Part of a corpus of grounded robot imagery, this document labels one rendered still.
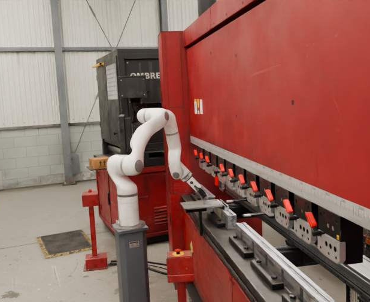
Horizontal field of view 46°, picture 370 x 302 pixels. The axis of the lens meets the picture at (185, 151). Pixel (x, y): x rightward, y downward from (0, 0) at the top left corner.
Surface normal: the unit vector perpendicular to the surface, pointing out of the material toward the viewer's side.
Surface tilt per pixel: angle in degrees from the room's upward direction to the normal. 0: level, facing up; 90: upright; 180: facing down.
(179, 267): 90
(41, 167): 90
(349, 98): 90
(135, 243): 90
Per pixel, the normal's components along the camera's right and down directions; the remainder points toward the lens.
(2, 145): 0.37, 0.10
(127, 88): 0.11, 0.12
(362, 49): -0.98, 0.07
